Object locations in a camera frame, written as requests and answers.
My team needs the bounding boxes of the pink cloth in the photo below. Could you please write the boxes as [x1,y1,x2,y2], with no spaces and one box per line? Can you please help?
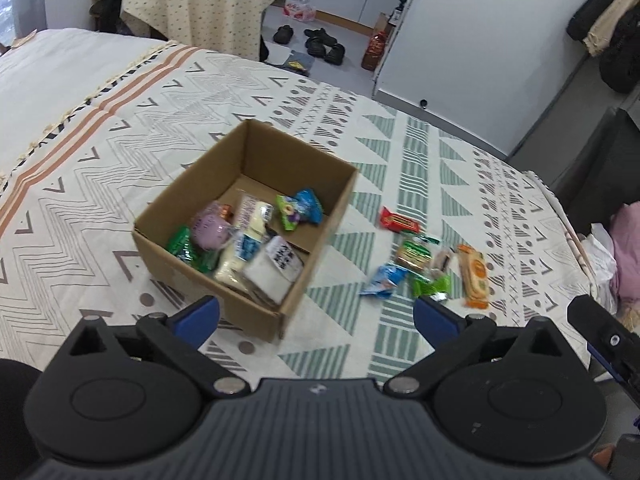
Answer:
[610,203,640,301]

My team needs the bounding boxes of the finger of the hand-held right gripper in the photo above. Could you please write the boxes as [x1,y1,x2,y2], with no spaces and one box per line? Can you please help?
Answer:
[566,294,640,393]
[589,345,632,386]

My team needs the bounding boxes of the hanging dark coats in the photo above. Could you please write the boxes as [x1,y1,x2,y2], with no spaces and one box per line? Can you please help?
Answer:
[566,0,640,94]

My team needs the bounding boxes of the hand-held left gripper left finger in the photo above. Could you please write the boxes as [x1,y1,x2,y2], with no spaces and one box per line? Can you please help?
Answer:
[65,295,262,402]

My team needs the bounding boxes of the red snack packet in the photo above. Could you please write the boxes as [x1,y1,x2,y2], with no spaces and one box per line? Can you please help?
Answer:
[379,206,421,234]

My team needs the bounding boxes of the plain blue snack packet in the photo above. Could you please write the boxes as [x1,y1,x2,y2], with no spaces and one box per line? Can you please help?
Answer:
[359,263,410,299]

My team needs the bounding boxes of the cardboard box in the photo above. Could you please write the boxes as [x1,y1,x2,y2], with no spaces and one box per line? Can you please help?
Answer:
[131,119,360,343]

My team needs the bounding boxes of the large green snack packet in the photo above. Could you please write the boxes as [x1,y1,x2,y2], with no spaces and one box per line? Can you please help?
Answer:
[166,226,222,274]

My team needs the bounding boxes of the table with dotted tablecloth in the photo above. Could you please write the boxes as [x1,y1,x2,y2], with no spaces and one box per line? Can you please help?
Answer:
[95,0,281,62]

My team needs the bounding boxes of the white plastic bag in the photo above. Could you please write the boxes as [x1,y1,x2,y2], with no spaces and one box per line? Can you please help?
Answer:
[575,222,619,313]

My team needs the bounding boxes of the small clear stick packet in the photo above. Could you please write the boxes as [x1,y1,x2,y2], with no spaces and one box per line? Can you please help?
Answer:
[432,247,457,278]

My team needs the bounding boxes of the long white snack packet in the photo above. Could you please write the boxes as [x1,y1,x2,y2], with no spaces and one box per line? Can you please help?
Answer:
[214,192,275,286]

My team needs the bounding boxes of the purple snack packet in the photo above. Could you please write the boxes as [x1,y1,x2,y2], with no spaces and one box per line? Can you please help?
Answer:
[192,202,235,253]

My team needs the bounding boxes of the pack of water bottles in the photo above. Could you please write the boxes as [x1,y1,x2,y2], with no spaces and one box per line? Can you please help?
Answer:
[283,0,318,23]

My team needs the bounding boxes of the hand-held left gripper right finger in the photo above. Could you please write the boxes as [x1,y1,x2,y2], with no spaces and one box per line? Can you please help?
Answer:
[382,295,567,401]

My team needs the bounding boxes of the dark clothes on chair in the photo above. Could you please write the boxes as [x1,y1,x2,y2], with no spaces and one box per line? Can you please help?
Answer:
[88,0,127,37]

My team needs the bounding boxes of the black folded panel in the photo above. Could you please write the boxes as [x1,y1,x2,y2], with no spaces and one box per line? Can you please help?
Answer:
[549,107,640,237]

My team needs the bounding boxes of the green yellow cracker packet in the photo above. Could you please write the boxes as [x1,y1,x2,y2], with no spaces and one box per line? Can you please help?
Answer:
[394,236,441,273]

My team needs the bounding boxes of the blue fruit print snack packet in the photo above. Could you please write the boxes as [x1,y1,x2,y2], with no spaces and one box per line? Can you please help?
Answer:
[275,188,325,231]

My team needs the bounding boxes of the clear white packet blue label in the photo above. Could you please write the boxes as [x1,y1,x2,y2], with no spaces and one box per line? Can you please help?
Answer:
[243,235,304,306]

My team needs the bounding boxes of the crumpled green snack packet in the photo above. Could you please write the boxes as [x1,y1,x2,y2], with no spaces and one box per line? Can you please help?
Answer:
[410,272,452,302]

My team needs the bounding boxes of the orange biscuit packet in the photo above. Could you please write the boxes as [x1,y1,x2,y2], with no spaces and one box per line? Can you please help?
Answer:
[457,244,491,310]

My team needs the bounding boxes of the white bed sheet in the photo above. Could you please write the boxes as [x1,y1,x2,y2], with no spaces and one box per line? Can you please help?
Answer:
[0,27,168,173]

